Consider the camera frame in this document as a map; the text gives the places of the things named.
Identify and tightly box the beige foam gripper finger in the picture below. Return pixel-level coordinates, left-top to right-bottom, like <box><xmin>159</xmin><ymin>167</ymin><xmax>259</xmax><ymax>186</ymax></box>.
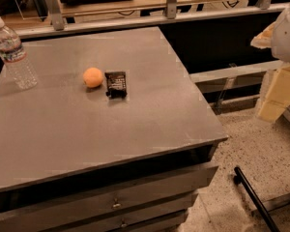
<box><xmin>256</xmin><ymin>64</ymin><xmax>290</xmax><ymax>123</ymax></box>

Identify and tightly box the clear plastic water bottle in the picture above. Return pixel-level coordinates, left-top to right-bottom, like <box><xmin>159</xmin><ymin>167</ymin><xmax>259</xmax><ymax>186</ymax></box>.
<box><xmin>0</xmin><ymin>18</ymin><xmax>38</xmax><ymax>90</ymax></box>

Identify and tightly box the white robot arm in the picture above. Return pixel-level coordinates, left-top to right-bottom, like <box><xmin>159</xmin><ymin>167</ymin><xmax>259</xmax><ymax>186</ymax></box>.
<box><xmin>256</xmin><ymin>4</ymin><xmax>290</xmax><ymax>123</ymax></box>

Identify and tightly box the black metal rod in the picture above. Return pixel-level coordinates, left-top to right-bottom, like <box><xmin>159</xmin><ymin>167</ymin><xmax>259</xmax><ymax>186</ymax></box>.
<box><xmin>233</xmin><ymin>166</ymin><xmax>280</xmax><ymax>232</ymax></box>

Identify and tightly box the black snack packet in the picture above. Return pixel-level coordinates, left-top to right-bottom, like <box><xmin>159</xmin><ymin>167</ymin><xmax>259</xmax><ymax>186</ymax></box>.
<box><xmin>104</xmin><ymin>72</ymin><xmax>127</xmax><ymax>99</ymax></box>

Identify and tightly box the grey drawer cabinet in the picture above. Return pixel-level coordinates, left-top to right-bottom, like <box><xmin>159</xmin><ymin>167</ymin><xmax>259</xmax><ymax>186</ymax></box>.
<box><xmin>0</xmin><ymin>27</ymin><xmax>226</xmax><ymax>232</ymax></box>

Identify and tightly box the orange fruit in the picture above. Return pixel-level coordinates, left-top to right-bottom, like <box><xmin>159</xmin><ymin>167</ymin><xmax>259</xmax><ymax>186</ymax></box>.
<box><xmin>83</xmin><ymin>68</ymin><xmax>103</xmax><ymax>88</ymax></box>

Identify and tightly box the metal railing frame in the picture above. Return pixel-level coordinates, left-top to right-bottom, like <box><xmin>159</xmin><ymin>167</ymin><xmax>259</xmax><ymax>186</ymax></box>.
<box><xmin>3</xmin><ymin>0</ymin><xmax>285</xmax><ymax>39</ymax></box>

